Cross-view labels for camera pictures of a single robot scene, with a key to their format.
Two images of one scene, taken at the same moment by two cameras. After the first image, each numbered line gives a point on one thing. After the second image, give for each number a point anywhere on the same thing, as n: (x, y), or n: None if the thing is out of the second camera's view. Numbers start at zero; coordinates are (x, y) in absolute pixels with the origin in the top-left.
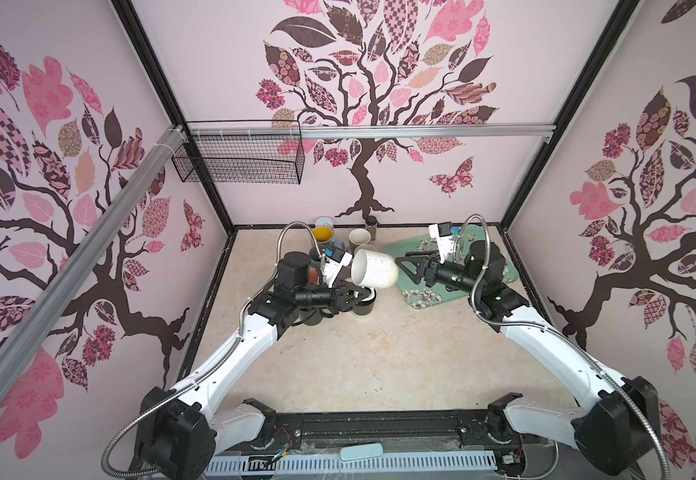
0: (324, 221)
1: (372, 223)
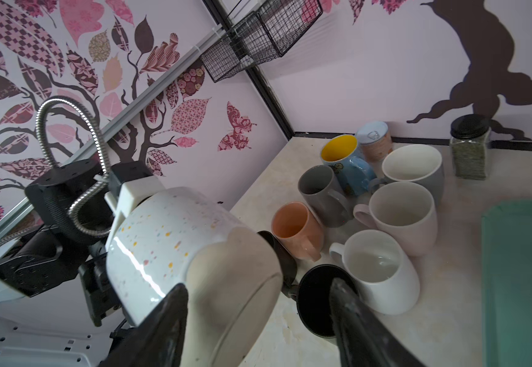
0: (374, 140)
1: (470, 137)
